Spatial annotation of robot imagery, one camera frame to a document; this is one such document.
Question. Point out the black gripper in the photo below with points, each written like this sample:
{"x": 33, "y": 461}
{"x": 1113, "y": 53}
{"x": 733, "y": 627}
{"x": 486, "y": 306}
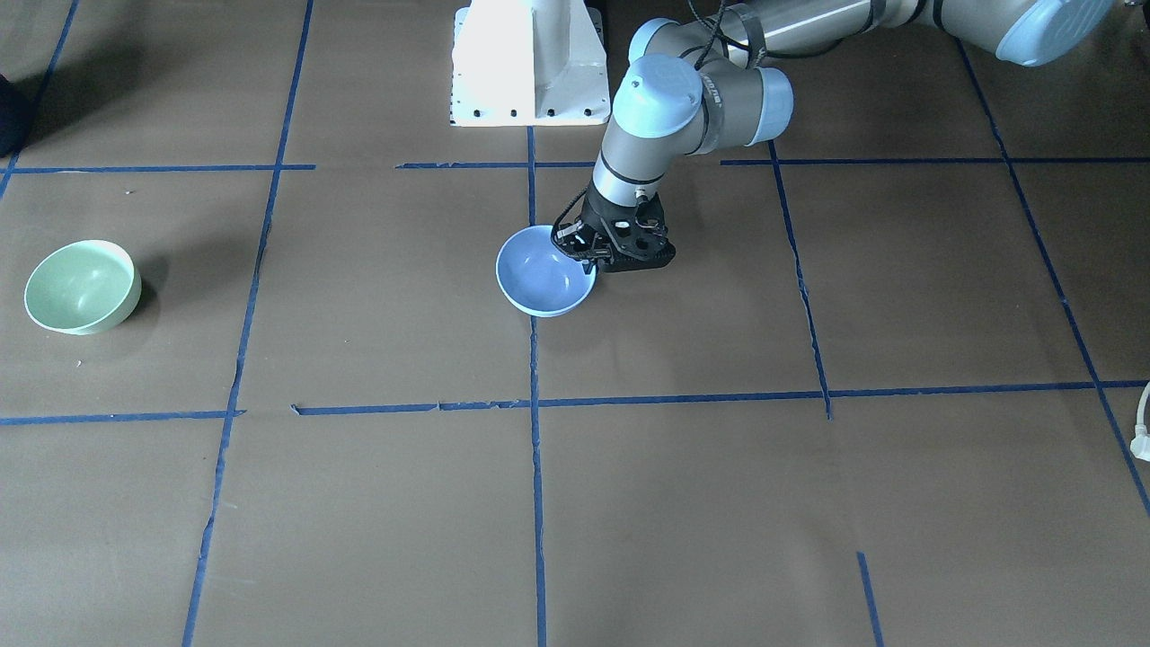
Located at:
{"x": 594, "y": 223}

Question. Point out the blue bowl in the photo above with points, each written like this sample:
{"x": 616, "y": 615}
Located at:
{"x": 537, "y": 278}

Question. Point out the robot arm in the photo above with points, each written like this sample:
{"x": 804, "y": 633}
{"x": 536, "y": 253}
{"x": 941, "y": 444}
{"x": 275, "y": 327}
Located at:
{"x": 693, "y": 88}

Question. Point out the green bowl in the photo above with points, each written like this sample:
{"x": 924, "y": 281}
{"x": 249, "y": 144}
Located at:
{"x": 83, "y": 288}

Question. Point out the white toaster plug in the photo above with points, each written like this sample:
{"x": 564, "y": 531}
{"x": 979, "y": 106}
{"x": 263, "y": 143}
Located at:
{"x": 1140, "y": 441}

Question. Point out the white pedestal column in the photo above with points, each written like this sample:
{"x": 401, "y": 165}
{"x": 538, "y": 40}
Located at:
{"x": 527, "y": 64}

